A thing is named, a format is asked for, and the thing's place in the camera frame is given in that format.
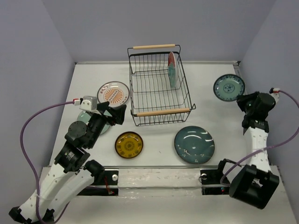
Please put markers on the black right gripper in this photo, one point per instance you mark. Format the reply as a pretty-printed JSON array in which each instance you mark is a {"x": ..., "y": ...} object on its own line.
[{"x": 242, "y": 99}]

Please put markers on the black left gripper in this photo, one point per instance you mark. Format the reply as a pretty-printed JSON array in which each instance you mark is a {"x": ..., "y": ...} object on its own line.
[{"x": 118, "y": 113}]

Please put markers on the small blue floral plate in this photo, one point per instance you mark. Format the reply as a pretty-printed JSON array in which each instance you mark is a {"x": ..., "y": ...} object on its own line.
[{"x": 228, "y": 87}]

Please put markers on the red teal flower plate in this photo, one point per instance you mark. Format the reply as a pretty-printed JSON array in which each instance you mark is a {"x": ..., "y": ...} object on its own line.
[{"x": 173, "y": 69}]

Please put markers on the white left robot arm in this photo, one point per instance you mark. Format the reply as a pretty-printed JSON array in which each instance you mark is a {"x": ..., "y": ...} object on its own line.
[{"x": 71, "y": 171}]

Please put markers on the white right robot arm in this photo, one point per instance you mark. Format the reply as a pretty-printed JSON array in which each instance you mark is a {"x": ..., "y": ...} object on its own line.
[{"x": 255, "y": 183}]

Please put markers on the white plate orange sunburst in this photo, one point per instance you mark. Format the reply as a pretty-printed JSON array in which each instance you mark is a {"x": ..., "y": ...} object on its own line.
[{"x": 114, "y": 92}]

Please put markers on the pale green plate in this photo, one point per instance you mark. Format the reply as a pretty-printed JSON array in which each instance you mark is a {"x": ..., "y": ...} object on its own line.
[{"x": 86, "y": 117}]

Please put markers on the yellow brown rimmed plate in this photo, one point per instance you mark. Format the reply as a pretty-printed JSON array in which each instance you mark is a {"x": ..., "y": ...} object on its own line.
[{"x": 129, "y": 145}]

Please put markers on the large dark teal plate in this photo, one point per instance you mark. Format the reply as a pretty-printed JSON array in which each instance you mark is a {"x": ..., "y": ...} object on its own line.
[{"x": 194, "y": 145}]

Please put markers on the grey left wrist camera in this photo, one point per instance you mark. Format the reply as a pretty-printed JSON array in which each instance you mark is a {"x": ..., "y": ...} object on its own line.
[{"x": 89, "y": 103}]

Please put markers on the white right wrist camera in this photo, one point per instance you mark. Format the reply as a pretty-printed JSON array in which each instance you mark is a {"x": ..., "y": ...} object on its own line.
[{"x": 274, "y": 92}]

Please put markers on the black wire dish rack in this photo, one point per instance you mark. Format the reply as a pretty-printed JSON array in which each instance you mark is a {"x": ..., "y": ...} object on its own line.
[{"x": 153, "y": 101}]

